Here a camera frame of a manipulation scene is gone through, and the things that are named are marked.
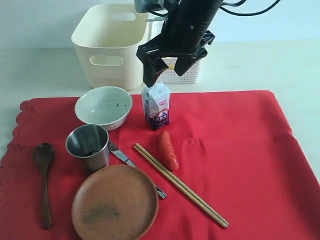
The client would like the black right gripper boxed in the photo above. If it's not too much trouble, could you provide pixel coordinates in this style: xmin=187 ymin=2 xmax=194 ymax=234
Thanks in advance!
xmin=136 ymin=0 xmax=223 ymax=88

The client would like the yellow cheese wedge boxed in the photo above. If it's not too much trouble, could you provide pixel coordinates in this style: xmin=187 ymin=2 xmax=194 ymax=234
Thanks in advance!
xmin=168 ymin=64 xmax=175 ymax=70

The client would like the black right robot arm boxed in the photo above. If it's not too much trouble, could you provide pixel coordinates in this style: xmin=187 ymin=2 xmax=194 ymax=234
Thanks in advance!
xmin=134 ymin=0 xmax=279 ymax=87

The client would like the blue white milk carton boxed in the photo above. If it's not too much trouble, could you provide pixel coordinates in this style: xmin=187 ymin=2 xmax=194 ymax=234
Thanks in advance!
xmin=141 ymin=82 xmax=171 ymax=131

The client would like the white perforated plastic basket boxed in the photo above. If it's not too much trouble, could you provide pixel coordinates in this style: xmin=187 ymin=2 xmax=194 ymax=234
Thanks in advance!
xmin=148 ymin=21 xmax=202 ymax=84

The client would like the cream plastic tub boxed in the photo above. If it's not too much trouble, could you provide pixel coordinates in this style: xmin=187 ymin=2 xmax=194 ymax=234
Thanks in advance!
xmin=71 ymin=3 xmax=151 ymax=91

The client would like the pale green ceramic bowl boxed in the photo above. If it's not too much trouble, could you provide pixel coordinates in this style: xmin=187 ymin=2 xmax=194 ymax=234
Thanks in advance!
xmin=74 ymin=86 xmax=133 ymax=131

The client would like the red sausage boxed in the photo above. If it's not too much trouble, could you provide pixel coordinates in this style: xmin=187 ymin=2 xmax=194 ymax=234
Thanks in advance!
xmin=158 ymin=130 xmax=180 ymax=171

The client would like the upper wooden chopstick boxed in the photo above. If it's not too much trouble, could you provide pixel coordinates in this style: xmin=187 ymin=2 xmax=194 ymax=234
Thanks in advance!
xmin=135 ymin=142 xmax=230 ymax=227

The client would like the wooden chopstick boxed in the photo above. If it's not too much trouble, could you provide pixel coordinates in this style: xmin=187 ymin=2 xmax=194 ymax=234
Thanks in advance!
xmin=135 ymin=142 xmax=230 ymax=227
xmin=132 ymin=144 xmax=227 ymax=229

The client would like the metal table knife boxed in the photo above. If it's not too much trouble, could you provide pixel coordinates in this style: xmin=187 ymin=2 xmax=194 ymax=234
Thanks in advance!
xmin=108 ymin=140 xmax=167 ymax=200

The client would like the stainless steel cup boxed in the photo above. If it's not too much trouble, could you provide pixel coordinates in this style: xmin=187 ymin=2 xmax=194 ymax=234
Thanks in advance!
xmin=65 ymin=124 xmax=110 ymax=172

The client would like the red tablecloth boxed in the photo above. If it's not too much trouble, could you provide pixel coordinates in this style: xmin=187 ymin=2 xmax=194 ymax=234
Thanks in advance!
xmin=0 ymin=90 xmax=320 ymax=240

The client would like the brown clay plate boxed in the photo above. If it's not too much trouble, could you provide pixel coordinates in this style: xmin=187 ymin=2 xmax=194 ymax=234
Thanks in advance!
xmin=71 ymin=164 xmax=159 ymax=240

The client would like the dark wooden spoon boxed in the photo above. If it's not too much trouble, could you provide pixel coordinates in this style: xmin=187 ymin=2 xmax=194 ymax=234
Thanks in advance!
xmin=33 ymin=142 xmax=55 ymax=230

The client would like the lower wooden chopstick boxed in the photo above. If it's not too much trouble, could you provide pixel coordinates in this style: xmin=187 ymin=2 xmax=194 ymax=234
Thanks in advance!
xmin=132 ymin=144 xmax=227 ymax=229

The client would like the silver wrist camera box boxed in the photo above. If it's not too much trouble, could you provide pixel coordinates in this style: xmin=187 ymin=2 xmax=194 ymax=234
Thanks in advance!
xmin=134 ymin=0 xmax=164 ymax=13

